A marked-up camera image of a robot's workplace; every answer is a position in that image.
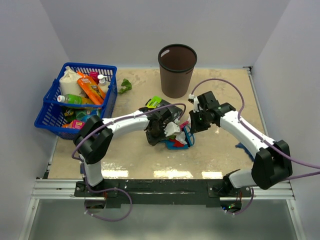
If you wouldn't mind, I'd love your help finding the blue plastic dustpan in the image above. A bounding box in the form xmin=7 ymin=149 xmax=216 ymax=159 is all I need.
xmin=161 ymin=138 xmax=189 ymax=150

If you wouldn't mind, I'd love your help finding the pink paper scrap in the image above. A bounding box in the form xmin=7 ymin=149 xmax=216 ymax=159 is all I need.
xmin=179 ymin=120 xmax=190 ymax=129

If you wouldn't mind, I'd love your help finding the red paper scrap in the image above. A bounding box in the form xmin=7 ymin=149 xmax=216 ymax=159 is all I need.
xmin=169 ymin=139 xmax=185 ymax=148

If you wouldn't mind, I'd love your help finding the white paper scrap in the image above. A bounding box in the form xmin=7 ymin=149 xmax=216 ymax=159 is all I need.
xmin=175 ymin=131 xmax=187 ymax=145

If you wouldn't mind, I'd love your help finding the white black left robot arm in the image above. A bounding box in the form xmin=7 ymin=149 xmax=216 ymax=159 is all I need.
xmin=73 ymin=105 xmax=182 ymax=196

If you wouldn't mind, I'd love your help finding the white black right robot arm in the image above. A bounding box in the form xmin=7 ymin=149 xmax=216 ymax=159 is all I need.
xmin=188 ymin=91 xmax=293 ymax=197

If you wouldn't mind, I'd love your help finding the black green product box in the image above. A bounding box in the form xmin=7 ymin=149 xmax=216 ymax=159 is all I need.
xmin=145 ymin=96 xmax=183 ymax=121

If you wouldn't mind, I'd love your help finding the small green paper scrap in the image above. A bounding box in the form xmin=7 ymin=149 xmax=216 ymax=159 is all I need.
xmin=118 ymin=78 xmax=132 ymax=95

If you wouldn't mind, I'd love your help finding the brown waste bin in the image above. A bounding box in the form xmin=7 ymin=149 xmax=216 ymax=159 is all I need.
xmin=157 ymin=43 xmax=198 ymax=99

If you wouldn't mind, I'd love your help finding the white pump bottle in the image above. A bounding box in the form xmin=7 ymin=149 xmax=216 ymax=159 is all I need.
xmin=97 ymin=74 xmax=110 ymax=94

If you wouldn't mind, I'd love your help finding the pink small box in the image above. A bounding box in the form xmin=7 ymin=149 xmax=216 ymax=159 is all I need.
xmin=65 ymin=119 xmax=85 ymax=130

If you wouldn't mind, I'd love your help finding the orange snack packet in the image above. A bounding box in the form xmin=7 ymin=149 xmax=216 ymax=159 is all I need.
xmin=77 ymin=71 xmax=106 ymax=105

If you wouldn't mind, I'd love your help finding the green drink bottle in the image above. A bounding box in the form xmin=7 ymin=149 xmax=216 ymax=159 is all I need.
xmin=57 ymin=94 xmax=94 ymax=105

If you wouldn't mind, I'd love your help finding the beige paper bag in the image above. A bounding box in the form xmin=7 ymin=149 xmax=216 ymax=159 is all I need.
xmin=59 ymin=66 xmax=86 ymax=97

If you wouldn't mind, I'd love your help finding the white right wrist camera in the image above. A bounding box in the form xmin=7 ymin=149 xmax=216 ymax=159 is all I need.
xmin=188 ymin=93 xmax=202 ymax=113

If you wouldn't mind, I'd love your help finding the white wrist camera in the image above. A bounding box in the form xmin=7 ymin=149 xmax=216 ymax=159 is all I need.
xmin=188 ymin=93 xmax=202 ymax=113
xmin=163 ymin=122 xmax=181 ymax=137

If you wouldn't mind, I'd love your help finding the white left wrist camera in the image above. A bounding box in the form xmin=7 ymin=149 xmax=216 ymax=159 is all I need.
xmin=163 ymin=122 xmax=181 ymax=137

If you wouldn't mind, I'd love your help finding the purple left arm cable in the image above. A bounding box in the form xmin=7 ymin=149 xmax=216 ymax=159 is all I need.
xmin=71 ymin=103 xmax=187 ymax=222

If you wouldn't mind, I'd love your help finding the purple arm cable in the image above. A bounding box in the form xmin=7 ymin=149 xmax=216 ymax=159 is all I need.
xmin=187 ymin=78 xmax=320 ymax=216
xmin=71 ymin=103 xmax=187 ymax=222

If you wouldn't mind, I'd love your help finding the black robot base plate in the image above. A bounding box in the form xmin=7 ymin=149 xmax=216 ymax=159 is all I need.
xmin=74 ymin=179 xmax=251 ymax=208

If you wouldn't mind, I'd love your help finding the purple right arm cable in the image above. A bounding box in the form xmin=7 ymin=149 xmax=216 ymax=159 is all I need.
xmin=187 ymin=78 xmax=320 ymax=216

